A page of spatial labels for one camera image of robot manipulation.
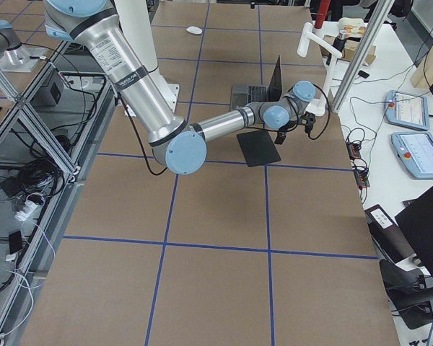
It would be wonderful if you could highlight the cardboard box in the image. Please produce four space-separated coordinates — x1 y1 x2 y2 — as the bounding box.
323 35 376 66

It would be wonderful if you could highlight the aluminium frame post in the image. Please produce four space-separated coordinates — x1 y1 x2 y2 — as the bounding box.
331 0 395 113

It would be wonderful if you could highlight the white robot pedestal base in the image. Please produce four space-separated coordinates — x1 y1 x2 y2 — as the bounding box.
113 0 180 119

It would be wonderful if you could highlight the white computer mouse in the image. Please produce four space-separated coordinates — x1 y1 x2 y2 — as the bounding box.
186 26 203 35

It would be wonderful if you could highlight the blue teach pendant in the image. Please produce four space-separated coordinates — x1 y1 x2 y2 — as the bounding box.
390 131 433 179
384 90 429 130

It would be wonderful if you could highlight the grey laptop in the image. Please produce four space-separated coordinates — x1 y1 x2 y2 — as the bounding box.
230 56 283 110

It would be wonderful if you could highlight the brown paper table cover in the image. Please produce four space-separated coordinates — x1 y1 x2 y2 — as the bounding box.
17 3 401 346

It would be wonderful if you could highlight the blue teach pendant far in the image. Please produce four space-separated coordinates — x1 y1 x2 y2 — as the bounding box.
384 90 429 130

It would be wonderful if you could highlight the black mouse pad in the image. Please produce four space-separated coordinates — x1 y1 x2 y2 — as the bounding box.
237 130 281 167

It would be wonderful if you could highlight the blue teach pendant near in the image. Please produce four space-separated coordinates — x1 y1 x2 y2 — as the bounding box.
390 131 433 179

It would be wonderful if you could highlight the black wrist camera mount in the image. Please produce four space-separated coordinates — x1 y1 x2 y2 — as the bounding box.
299 111 316 135

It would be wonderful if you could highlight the black water bottle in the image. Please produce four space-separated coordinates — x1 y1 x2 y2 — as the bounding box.
333 30 347 58

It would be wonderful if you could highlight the aluminium frame rack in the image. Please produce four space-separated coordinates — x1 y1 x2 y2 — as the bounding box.
0 43 115 345

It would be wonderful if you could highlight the black monitor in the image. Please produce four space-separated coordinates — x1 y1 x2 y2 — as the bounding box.
395 186 433 274

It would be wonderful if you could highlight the white desk lamp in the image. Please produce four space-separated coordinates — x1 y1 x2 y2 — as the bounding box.
297 22 340 116

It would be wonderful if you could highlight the black braided cable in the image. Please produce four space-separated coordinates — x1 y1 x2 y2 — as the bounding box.
122 81 333 176

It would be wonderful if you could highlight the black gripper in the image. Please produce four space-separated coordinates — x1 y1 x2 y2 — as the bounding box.
274 120 299 145

